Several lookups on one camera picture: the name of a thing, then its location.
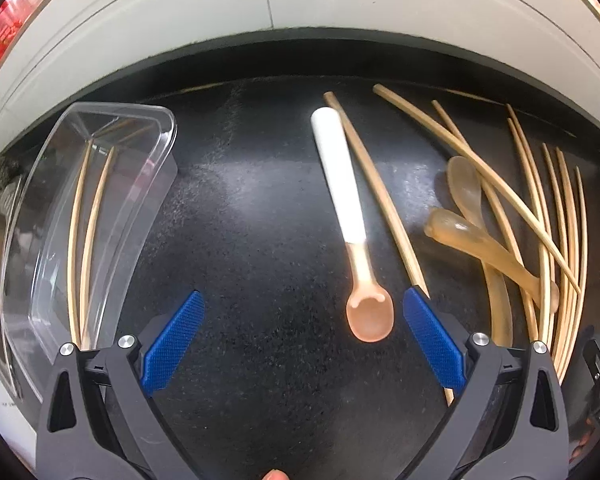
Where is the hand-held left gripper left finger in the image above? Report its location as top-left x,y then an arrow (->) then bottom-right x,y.
35,290 -> 206,480

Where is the translucent amber spoon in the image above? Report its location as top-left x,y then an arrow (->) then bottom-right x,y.
424,208 -> 561,313
446,155 -> 515,350

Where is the thin wooden chopstick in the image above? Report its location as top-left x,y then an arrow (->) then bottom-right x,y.
66,140 -> 95,341
324,91 -> 455,407
79,147 -> 117,351

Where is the pile of wooden chopsticks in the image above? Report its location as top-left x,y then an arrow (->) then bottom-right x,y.
372,84 -> 588,386

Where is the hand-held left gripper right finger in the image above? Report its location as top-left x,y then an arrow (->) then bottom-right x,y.
401,286 -> 571,480

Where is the clear plastic container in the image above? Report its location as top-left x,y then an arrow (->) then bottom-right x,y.
0,101 -> 178,403

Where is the white handled pink spoon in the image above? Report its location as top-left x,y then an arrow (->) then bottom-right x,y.
310,106 -> 395,345

